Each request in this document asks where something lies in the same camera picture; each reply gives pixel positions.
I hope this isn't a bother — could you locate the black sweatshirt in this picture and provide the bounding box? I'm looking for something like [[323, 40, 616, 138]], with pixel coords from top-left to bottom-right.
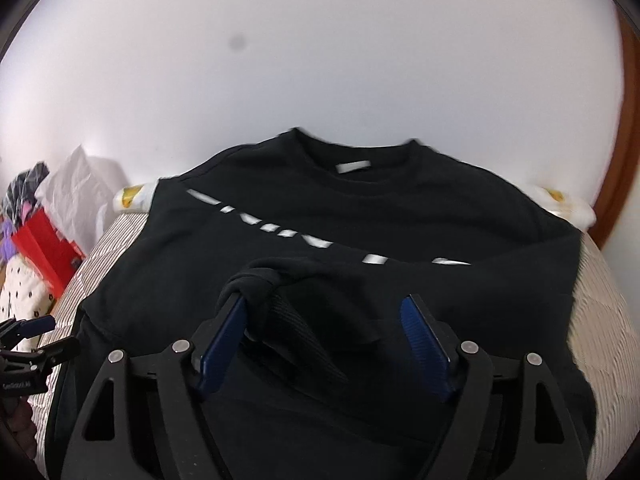
[[46, 129, 597, 479]]

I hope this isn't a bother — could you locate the left hand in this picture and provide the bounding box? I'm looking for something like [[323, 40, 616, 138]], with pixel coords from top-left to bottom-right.
[[1, 398, 37, 460]]

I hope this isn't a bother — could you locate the white black dotted cloth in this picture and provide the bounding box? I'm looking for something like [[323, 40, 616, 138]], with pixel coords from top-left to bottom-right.
[[0, 254, 55, 322]]

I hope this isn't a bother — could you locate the red paper shopping bag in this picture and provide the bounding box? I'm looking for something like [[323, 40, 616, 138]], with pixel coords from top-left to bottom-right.
[[12, 208, 85, 299]]

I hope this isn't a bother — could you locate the purple cloth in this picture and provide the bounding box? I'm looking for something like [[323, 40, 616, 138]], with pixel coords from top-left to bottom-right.
[[1, 202, 34, 264]]

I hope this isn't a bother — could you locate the dark patterned cloth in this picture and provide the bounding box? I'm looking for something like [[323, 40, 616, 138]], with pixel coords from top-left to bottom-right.
[[1, 162, 49, 228]]

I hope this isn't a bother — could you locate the white plastic bag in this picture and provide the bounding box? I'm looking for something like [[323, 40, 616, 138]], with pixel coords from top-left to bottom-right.
[[36, 145, 128, 256]]

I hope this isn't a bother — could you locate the striped beige mattress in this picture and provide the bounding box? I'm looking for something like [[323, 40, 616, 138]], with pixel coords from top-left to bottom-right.
[[39, 214, 639, 479]]

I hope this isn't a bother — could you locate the brown wooden door frame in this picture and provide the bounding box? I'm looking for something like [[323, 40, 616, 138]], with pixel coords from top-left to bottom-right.
[[589, 9, 639, 248]]

